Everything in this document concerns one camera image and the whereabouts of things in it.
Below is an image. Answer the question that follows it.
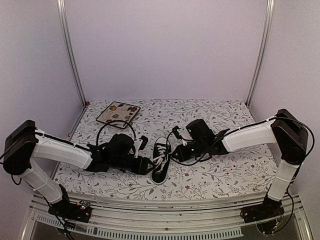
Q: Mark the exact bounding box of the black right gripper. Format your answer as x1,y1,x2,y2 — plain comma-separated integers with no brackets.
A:
171,139,207,163

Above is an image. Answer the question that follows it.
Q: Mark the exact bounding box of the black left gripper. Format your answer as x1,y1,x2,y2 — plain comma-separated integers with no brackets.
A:
110,155,156,176

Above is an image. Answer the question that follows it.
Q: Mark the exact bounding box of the black canvas sneaker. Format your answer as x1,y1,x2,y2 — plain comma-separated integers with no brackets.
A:
151,136,172,184

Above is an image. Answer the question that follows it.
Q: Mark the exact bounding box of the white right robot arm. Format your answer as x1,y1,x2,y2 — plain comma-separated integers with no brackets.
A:
171,109,315,218

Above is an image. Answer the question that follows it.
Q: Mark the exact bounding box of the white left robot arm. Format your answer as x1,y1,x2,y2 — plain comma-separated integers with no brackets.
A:
0,120,156,217

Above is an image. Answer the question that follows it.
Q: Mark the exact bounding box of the floral patterned table mat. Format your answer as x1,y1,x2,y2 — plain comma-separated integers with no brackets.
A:
53,99,277,201

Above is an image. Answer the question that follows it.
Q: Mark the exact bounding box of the square floral ceramic plate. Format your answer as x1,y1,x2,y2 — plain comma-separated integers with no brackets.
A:
96,101,141,124

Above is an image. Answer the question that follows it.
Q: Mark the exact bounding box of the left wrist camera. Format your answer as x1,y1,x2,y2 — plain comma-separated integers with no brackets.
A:
133,135,149,158

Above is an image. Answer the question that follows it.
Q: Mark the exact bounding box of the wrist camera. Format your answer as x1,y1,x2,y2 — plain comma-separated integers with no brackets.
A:
172,126,193,146
133,135,149,158

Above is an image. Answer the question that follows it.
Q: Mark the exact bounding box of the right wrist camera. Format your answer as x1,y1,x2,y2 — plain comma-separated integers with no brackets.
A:
172,126,193,146

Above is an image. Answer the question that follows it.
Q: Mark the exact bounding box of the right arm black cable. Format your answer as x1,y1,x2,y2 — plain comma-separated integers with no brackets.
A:
166,129,231,166

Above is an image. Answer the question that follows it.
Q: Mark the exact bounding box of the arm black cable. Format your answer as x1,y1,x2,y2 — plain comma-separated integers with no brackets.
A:
166,129,231,166
96,119,138,148

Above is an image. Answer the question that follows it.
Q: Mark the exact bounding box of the aluminium front rail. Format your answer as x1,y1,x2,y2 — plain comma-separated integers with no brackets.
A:
22,193,311,240

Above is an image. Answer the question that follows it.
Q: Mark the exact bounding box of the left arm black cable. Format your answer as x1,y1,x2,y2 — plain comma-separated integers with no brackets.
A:
96,119,138,148

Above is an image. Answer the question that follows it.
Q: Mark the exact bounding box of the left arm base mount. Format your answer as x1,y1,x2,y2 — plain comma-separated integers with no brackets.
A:
48,200,92,223

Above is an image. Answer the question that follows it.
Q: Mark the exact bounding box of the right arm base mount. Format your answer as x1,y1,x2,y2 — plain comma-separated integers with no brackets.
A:
240,198,294,236

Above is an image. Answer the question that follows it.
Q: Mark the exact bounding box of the left aluminium frame post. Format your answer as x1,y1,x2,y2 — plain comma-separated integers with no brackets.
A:
56,0,87,107

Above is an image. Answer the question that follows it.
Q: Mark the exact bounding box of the aluminium frame post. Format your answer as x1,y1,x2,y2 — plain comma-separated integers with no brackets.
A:
245,0,275,108
56,0,87,107

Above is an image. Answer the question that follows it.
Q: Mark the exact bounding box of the right aluminium frame post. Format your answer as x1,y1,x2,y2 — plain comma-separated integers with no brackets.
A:
245,0,275,108

